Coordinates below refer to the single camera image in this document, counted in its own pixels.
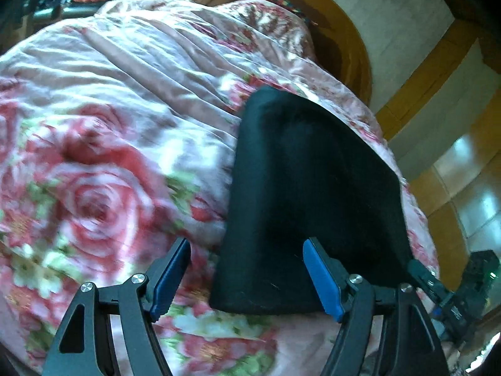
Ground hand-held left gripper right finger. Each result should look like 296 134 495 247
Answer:
302 237 449 376

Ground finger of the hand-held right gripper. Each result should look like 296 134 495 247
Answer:
407 259 446 303

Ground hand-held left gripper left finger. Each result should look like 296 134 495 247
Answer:
41 238 192 376

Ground black pants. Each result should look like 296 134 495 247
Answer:
209 86 411 316

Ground rose print blanket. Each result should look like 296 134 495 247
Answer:
0 74 441 376

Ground wooden headboard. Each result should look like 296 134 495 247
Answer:
176 0 372 105

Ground pink floral quilt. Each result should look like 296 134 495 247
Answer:
0 0 392 157

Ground multicoloured striped cloth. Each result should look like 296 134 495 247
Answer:
256 0 318 25

